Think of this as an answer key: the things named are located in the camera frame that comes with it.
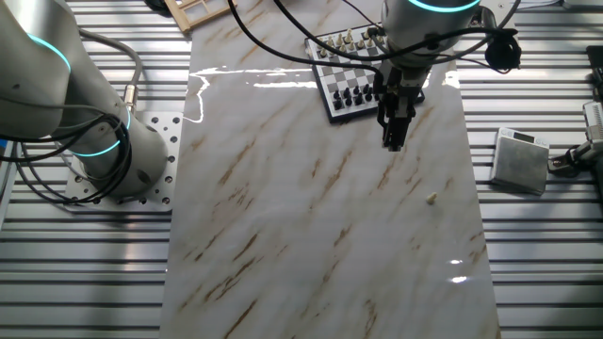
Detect black bracket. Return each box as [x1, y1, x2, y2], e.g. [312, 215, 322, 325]
[585, 44, 603, 103]

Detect black white chessboard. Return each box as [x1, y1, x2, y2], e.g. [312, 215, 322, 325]
[304, 22, 426, 125]

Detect grey cable with metal connector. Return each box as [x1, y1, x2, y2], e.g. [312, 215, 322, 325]
[74, 27, 145, 117]

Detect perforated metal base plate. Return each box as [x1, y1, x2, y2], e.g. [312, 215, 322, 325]
[63, 111, 185, 213]

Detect wooden window frame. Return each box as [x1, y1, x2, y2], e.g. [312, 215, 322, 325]
[163, 0, 238, 35]

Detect silver digital scale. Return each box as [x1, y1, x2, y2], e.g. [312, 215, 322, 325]
[489, 126, 551, 197]

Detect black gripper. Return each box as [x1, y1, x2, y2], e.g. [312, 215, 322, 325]
[374, 63, 432, 153]

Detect small silver camera on mount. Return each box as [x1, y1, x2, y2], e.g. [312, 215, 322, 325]
[548, 101, 603, 179]

